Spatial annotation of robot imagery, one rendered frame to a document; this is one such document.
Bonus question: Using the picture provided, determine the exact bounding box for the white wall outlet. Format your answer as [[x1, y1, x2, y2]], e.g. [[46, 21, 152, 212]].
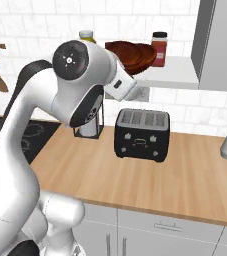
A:
[[136, 86, 150, 103]]

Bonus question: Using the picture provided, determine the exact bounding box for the black hob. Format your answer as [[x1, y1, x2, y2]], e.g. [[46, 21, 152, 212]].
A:
[[0, 114, 62, 172]]

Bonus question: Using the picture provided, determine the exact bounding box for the wooden hanging spoon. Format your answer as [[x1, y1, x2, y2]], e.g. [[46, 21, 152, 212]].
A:
[[0, 51, 10, 93]]

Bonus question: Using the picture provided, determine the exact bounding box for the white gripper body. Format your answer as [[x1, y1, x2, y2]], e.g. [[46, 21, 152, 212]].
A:
[[115, 62, 139, 102]]

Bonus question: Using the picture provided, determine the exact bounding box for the white wall shelf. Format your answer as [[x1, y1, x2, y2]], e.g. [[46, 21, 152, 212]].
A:
[[130, 55, 200, 91]]

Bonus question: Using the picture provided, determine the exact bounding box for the black toaster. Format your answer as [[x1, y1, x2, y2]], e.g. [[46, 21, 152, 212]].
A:
[[113, 108, 171, 164]]

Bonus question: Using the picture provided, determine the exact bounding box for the red spice jar black lid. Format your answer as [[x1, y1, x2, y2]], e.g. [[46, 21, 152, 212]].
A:
[[150, 31, 169, 68]]

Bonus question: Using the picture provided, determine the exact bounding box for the grey drawer handle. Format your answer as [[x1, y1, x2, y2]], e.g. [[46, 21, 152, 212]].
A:
[[153, 221, 183, 232]]

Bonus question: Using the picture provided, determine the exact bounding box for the grey cabinet door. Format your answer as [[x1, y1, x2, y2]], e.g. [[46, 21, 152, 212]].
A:
[[117, 227, 221, 256], [72, 219, 119, 256]]

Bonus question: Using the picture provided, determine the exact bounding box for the dark brown wooden bowl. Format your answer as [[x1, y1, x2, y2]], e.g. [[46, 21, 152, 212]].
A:
[[104, 40, 158, 76]]

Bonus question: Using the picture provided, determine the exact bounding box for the grey wall cabinet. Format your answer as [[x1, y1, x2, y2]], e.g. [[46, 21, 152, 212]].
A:
[[190, 0, 227, 93]]

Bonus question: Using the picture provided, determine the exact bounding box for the grey cabinet door handle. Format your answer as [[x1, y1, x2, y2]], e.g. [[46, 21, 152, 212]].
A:
[[105, 233, 112, 256], [121, 235, 128, 256]]

